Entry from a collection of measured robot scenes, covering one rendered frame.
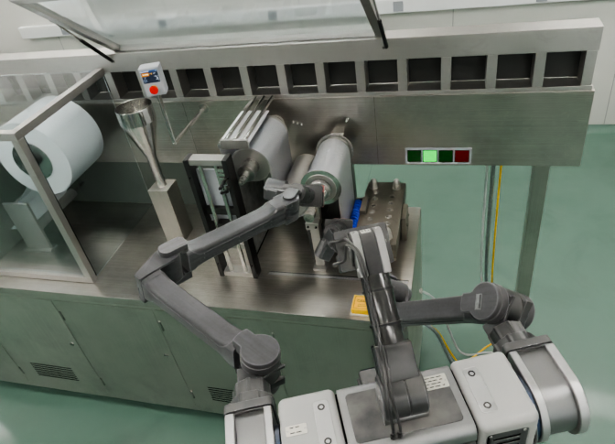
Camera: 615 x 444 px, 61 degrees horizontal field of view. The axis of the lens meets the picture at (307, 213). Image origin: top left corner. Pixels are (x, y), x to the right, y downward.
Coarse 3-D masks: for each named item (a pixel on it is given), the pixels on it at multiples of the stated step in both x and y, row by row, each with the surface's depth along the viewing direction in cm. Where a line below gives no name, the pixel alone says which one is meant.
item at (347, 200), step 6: (348, 174) 200; (348, 180) 201; (348, 186) 201; (342, 192) 192; (348, 192) 201; (342, 198) 192; (348, 198) 202; (342, 204) 192; (348, 204) 202; (342, 210) 193; (348, 210) 202; (342, 216) 193; (348, 216) 203
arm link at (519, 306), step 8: (512, 296) 99; (520, 296) 103; (512, 304) 100; (520, 304) 101; (528, 304) 101; (512, 312) 100; (520, 312) 101; (528, 312) 101; (504, 320) 99; (520, 320) 101; (488, 328) 102
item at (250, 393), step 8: (240, 384) 96; (248, 384) 95; (256, 384) 96; (264, 384) 97; (232, 392) 98; (240, 392) 95; (248, 392) 93; (256, 392) 93; (264, 392) 94; (232, 400) 94; (240, 400) 92; (248, 400) 90; (256, 400) 89; (264, 400) 89; (272, 400) 90; (224, 408) 89; (232, 408) 89; (240, 408) 89; (248, 408) 89; (224, 416) 89
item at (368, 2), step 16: (16, 0) 162; (32, 0) 161; (48, 0) 161; (368, 0) 153; (48, 16) 175; (368, 16) 165; (80, 32) 190; (384, 32) 173; (112, 48) 208; (128, 48) 210; (144, 48) 208; (160, 48) 206; (176, 48) 205; (384, 48) 183
